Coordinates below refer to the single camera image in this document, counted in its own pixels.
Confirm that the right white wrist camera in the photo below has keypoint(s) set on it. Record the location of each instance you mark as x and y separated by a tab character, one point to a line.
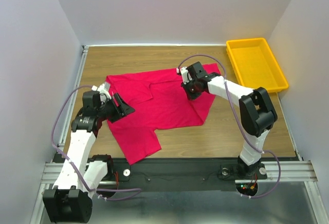
184	73

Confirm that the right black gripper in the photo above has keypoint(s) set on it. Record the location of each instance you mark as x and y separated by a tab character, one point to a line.
192	90

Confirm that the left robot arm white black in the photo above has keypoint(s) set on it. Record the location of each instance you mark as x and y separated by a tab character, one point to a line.
70	199

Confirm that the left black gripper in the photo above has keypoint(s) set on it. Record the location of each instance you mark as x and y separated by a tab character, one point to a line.
117	105

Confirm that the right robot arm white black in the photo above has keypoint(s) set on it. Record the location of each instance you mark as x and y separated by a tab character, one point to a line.
252	108

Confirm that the left aluminium frame rail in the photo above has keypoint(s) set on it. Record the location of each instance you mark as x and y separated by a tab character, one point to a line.
71	103

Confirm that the yellow plastic bin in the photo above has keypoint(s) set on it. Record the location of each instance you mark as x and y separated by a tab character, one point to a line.
255	65

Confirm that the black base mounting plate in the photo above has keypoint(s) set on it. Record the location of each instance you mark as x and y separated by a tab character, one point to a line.
176	175

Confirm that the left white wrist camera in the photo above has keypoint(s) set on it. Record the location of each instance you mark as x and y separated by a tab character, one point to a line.
103	89

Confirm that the red polo t shirt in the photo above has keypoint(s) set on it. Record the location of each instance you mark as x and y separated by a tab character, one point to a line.
159	102

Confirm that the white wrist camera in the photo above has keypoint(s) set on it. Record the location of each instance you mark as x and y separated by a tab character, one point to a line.
184	73
103	89

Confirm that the aluminium frame rail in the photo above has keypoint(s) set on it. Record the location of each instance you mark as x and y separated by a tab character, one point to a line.
291	171
71	103

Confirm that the front aluminium frame rail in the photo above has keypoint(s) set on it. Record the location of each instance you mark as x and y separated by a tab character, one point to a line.
291	171

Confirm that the small electronics board with leds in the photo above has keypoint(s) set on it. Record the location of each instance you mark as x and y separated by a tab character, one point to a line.
247	188

